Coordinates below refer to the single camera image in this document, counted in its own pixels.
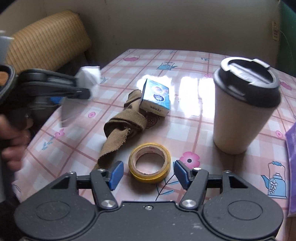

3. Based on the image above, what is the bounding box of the white tissue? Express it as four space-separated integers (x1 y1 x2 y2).
60 66 101 128

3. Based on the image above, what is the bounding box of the yellow tape roll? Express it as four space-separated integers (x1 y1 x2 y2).
128 143 171 184

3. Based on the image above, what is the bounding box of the green cabinet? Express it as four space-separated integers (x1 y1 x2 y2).
276 0 295 77

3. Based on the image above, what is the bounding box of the purple packet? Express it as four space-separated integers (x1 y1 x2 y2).
285 123 296 217

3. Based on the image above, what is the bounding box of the woven yellow chair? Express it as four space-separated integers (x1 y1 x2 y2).
5 10 91 73

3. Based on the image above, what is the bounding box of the blue tissue packet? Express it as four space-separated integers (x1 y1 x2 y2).
139 79 171 117

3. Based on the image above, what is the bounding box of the white cup with black lid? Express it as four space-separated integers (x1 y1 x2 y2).
213 57 281 155

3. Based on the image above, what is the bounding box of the brown sock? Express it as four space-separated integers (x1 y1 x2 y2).
93 89 147 170

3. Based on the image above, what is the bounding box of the person's left hand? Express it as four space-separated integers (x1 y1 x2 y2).
1 114 33 172

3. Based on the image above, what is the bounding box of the pink checkered tablecloth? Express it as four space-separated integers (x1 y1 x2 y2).
11 48 296 218

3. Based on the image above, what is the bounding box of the wall power socket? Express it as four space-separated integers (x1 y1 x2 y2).
271 21 280 41

